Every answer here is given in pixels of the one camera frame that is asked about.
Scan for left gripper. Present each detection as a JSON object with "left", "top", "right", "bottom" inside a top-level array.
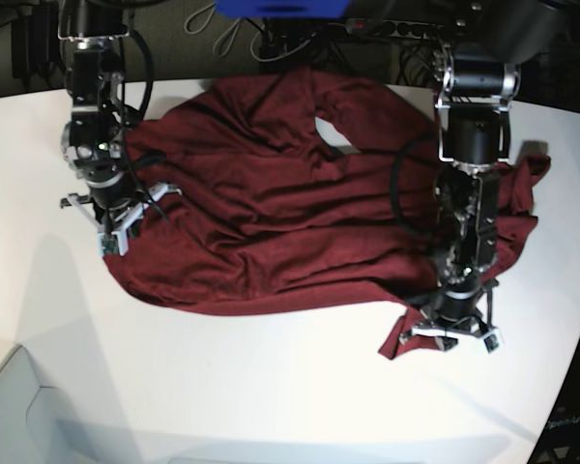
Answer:
[{"left": 399, "top": 284, "right": 497, "bottom": 351}]

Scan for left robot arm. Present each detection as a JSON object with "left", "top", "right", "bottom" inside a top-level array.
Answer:
[{"left": 390, "top": 1, "right": 580, "bottom": 352}]

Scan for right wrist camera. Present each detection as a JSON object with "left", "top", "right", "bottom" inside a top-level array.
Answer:
[{"left": 98, "top": 232, "right": 129, "bottom": 256}]

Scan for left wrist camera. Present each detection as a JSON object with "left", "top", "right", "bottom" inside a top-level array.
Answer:
[{"left": 481, "top": 328, "right": 504, "bottom": 353}]

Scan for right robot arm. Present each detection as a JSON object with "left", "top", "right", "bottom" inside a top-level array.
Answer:
[{"left": 58, "top": 1, "right": 180, "bottom": 255}]

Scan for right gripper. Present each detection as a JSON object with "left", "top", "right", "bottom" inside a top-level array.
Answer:
[{"left": 60, "top": 176, "right": 182, "bottom": 242}]

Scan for blue box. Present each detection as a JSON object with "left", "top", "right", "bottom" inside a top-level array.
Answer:
[{"left": 216, "top": 0, "right": 349, "bottom": 18}]

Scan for grey cable loops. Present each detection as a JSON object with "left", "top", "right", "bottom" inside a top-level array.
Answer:
[{"left": 183, "top": 0, "right": 291, "bottom": 62}]

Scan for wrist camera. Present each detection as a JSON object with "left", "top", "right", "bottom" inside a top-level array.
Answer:
[
  {"left": 98, "top": 232, "right": 129, "bottom": 256},
  {"left": 481, "top": 328, "right": 504, "bottom": 353}
]

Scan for black power strip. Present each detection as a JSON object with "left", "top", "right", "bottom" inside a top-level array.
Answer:
[{"left": 344, "top": 18, "right": 445, "bottom": 40}]

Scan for dark red t-shirt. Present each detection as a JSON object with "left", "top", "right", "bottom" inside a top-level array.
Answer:
[{"left": 101, "top": 65, "right": 552, "bottom": 362}]

